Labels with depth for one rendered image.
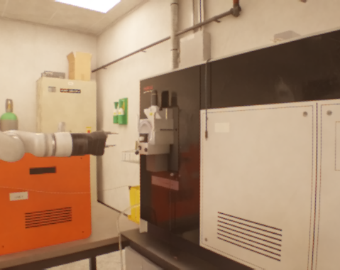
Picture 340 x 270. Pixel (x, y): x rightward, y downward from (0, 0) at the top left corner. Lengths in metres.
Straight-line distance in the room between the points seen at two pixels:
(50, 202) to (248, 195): 0.83
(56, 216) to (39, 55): 3.46
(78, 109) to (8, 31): 1.48
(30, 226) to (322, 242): 1.07
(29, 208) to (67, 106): 2.96
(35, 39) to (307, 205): 4.28
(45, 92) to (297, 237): 3.69
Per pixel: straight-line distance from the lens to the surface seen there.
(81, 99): 4.20
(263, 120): 0.80
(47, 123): 4.04
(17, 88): 4.39
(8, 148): 0.82
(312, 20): 2.11
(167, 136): 1.06
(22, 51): 4.50
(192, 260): 1.09
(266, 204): 0.81
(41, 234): 1.33
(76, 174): 1.31
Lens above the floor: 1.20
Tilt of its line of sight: 1 degrees down
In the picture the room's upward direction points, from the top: straight up
